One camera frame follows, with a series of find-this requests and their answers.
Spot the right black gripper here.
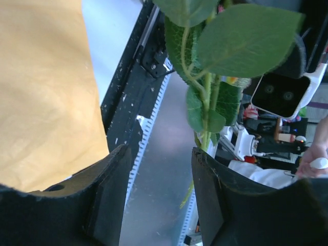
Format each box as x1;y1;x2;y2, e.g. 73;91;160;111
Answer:
245;0;328;80

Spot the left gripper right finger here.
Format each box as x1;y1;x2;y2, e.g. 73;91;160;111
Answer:
192;148;327;245

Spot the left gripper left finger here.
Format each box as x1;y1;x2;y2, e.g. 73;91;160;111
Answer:
1;145;132;245

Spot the orange wrapping paper sheet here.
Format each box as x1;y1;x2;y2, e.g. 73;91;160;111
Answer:
1;1;109;192

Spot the fake flower bouquet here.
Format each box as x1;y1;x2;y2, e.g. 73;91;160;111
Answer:
152;0;305;210

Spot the person hand in background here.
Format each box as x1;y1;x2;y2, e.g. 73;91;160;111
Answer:
296;116;327;177

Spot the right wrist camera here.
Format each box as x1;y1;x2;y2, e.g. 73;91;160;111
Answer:
251;62;327;119

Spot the white slotted cable duct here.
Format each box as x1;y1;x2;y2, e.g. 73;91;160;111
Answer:
119;73;197;245

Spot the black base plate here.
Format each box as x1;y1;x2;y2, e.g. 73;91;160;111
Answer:
100;1;170;158

